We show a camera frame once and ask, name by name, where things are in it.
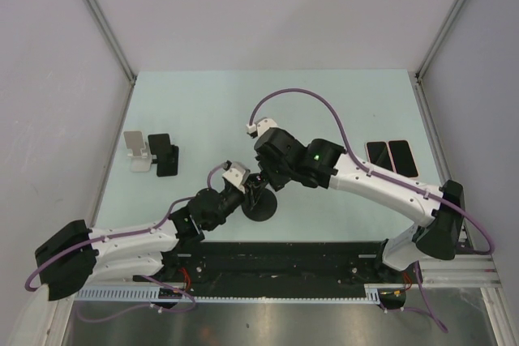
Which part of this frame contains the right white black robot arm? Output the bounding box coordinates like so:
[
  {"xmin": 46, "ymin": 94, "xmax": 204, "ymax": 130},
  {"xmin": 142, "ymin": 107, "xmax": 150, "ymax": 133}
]
[{"xmin": 251, "ymin": 126, "xmax": 463, "ymax": 282}]

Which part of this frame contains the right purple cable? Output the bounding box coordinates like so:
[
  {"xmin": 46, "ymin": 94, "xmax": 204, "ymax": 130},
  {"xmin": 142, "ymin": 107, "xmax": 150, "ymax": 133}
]
[{"xmin": 249, "ymin": 88, "xmax": 496, "ymax": 335}]

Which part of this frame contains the white slotted cable duct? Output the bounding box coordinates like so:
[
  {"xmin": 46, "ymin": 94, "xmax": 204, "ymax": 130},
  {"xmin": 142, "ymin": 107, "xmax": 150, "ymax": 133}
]
[{"xmin": 76, "ymin": 284, "xmax": 406, "ymax": 305}]

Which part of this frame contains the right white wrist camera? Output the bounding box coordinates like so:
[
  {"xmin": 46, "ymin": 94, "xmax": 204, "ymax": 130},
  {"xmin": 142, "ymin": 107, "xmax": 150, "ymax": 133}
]
[{"xmin": 246, "ymin": 117, "xmax": 278, "ymax": 139}]

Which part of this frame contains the black round-base phone mount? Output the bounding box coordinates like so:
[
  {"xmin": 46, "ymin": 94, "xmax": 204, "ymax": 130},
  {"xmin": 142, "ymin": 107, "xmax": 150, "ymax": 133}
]
[{"xmin": 242, "ymin": 173, "xmax": 277, "ymax": 222}]

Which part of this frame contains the black phone stand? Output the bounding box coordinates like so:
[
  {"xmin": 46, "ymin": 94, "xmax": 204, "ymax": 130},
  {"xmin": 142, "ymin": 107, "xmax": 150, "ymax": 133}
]
[{"xmin": 148, "ymin": 133, "xmax": 179, "ymax": 177}]

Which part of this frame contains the pink phone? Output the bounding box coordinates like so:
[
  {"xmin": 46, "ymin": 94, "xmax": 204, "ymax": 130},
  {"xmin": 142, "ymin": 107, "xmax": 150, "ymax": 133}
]
[
  {"xmin": 366, "ymin": 141, "xmax": 393, "ymax": 171},
  {"xmin": 388, "ymin": 140, "xmax": 418, "ymax": 178}
]

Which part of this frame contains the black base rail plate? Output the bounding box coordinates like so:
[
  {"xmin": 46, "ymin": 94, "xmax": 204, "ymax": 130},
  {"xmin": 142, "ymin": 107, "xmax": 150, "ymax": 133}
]
[{"xmin": 83, "ymin": 240, "xmax": 474, "ymax": 298}]

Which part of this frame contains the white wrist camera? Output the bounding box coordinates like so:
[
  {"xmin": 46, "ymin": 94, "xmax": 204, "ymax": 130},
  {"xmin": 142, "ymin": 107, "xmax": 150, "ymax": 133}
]
[
  {"xmin": 246, "ymin": 117, "xmax": 278, "ymax": 139},
  {"xmin": 222, "ymin": 162, "xmax": 251, "ymax": 194}
]

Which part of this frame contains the white silver phone stand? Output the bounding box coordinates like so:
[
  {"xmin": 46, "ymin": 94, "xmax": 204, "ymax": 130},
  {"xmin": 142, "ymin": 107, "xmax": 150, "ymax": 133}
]
[{"xmin": 122, "ymin": 130, "xmax": 152, "ymax": 173}]

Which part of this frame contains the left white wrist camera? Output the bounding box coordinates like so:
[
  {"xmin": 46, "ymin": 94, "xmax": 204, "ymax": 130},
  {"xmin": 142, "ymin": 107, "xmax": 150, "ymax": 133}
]
[{"xmin": 222, "ymin": 162, "xmax": 251, "ymax": 194}]

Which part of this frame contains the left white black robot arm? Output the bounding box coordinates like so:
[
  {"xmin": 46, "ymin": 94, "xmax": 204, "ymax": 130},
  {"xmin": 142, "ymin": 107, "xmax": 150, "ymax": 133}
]
[{"xmin": 35, "ymin": 176, "xmax": 277, "ymax": 301}]

